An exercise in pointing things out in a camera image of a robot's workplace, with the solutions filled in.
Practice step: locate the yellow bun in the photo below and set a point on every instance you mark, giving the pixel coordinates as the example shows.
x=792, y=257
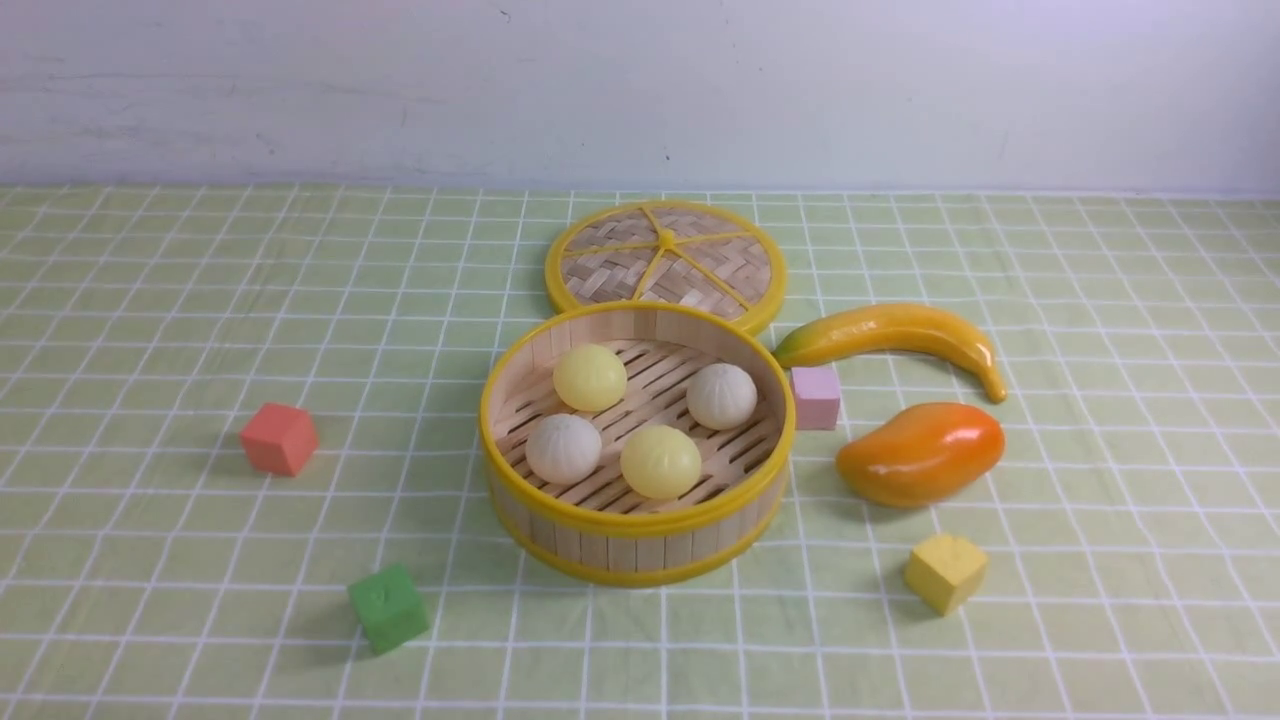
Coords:
x=590, y=378
x=660, y=462

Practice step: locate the white bun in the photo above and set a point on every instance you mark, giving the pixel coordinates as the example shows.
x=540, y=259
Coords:
x=563, y=449
x=721, y=396

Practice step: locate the yellow bun front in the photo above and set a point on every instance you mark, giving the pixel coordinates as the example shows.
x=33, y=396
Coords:
x=660, y=462

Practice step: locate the woven bamboo steamer lid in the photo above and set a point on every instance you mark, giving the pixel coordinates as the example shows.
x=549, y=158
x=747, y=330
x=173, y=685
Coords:
x=675, y=251

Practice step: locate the bamboo steamer tray yellow rim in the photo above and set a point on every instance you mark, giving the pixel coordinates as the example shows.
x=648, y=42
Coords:
x=598, y=530

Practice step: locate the pink cube block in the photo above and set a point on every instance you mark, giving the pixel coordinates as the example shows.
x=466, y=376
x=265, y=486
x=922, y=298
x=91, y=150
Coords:
x=818, y=397

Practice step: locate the yellow toy banana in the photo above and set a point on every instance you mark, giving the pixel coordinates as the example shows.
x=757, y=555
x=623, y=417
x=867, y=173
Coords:
x=917, y=328

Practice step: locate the orange toy mango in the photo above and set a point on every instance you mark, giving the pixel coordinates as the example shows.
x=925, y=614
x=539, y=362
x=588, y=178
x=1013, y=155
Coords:
x=923, y=455

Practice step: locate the green cube block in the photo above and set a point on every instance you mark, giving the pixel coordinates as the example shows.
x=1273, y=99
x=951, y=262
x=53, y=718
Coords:
x=388, y=608

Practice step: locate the red cube block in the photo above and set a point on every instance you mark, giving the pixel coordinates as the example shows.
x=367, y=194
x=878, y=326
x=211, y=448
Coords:
x=279, y=439

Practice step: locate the yellow cube block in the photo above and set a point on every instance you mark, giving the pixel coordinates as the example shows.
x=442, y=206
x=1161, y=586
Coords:
x=944, y=571

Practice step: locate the green checked tablecloth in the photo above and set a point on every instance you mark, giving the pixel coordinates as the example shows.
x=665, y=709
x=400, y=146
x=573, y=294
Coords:
x=149, y=572

